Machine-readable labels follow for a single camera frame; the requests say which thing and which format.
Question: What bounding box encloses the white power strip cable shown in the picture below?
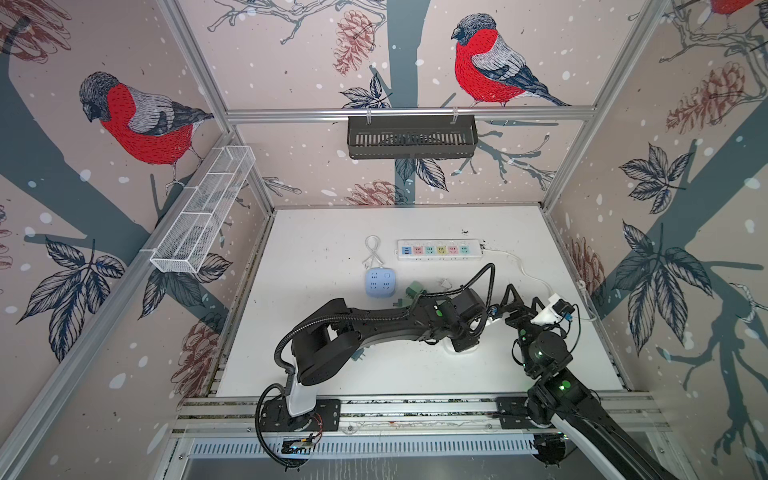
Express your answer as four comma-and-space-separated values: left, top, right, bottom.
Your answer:
481, 244, 601, 323

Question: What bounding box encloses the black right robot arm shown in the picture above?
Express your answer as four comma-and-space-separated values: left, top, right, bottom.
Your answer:
498, 295, 674, 479

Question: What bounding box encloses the white multicolour power strip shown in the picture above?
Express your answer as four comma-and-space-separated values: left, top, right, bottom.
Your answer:
395, 239, 483, 261

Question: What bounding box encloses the white blue hub cable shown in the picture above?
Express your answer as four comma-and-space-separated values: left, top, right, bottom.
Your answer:
361, 234, 386, 270

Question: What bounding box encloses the blue square socket hub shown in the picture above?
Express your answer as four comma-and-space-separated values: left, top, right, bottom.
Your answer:
364, 267, 396, 298

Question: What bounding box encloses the white wire mesh shelf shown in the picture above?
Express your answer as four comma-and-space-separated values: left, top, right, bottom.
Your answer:
150, 145, 255, 274

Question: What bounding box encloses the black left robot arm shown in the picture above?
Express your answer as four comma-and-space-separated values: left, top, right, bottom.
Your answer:
254, 263, 496, 471

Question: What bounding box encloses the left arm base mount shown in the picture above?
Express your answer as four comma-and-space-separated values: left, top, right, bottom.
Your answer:
256, 397, 341, 433

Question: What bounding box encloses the black hanging wire basket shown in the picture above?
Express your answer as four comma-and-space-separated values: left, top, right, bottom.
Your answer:
347, 115, 479, 160

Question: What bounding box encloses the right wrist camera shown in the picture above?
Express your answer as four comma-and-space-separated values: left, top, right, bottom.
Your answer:
531, 294, 576, 326

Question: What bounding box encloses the green plug adapter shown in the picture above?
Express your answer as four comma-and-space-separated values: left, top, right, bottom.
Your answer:
405, 282, 425, 302

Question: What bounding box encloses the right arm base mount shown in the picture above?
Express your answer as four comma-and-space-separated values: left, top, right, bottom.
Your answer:
493, 395, 538, 430

